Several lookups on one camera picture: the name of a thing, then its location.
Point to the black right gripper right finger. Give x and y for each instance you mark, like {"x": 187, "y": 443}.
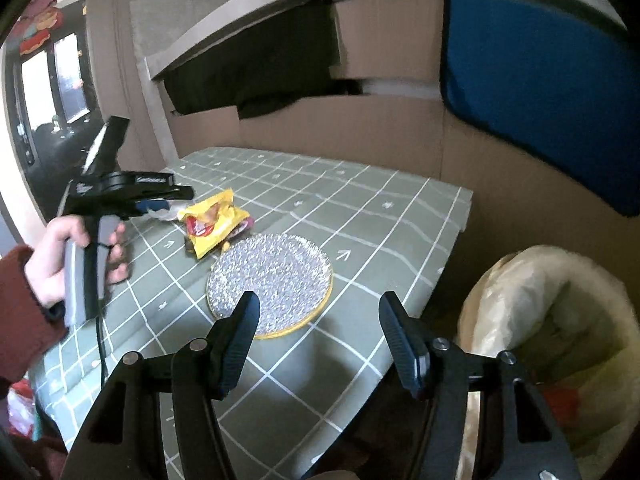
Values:
{"x": 407, "y": 346}

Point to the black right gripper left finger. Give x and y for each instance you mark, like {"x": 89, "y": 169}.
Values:
{"x": 233, "y": 337}

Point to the clear plastic wrapper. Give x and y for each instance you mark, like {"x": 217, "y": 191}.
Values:
{"x": 163, "y": 210}

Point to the yellow red snack bag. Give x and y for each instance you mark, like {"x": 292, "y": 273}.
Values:
{"x": 209, "y": 222}

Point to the red sleeve left forearm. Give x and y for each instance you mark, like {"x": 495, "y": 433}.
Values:
{"x": 28, "y": 330}

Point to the person's left hand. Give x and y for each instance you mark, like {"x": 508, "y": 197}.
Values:
{"x": 44, "y": 270}

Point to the round glitter coaster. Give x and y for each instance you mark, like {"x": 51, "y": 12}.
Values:
{"x": 291, "y": 276}

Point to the red plastic bag on floor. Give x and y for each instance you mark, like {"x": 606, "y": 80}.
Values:
{"x": 21, "y": 408}

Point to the black cloth panel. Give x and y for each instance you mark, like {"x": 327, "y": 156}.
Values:
{"x": 266, "y": 67}

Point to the blue cloth panel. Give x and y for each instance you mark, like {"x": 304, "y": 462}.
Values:
{"x": 556, "y": 87}

